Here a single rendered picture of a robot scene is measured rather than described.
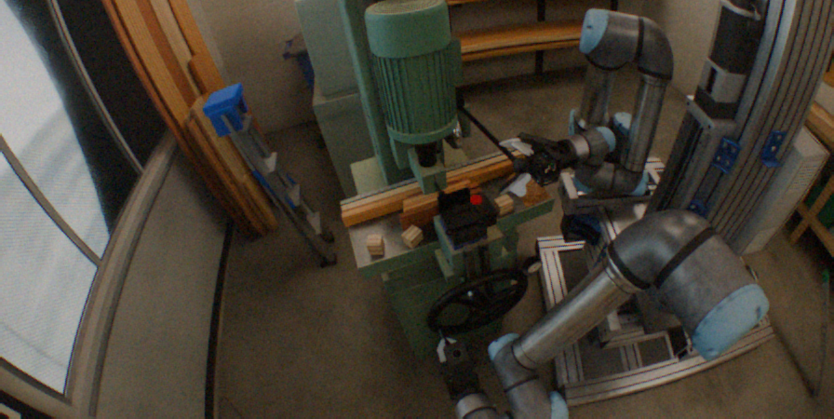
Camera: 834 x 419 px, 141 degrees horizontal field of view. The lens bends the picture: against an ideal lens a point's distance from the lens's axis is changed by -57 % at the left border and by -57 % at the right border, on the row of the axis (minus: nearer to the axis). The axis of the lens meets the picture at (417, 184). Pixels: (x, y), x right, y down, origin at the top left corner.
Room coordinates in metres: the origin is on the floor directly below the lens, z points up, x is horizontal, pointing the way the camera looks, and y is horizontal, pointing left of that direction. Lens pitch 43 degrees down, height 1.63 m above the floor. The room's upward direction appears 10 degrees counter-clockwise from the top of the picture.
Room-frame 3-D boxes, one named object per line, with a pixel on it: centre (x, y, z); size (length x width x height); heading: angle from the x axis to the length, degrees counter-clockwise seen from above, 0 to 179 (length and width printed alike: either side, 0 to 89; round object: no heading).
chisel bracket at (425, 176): (0.74, -0.04, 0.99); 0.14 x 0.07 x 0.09; 11
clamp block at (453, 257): (0.53, -0.11, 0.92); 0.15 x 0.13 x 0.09; 101
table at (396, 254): (0.62, -0.09, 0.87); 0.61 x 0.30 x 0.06; 101
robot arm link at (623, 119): (0.75, -0.72, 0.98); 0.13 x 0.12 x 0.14; 58
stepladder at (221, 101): (1.27, 0.70, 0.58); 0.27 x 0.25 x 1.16; 98
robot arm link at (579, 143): (0.60, -0.41, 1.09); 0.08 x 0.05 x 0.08; 11
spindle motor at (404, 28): (0.72, -0.04, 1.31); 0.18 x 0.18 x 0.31
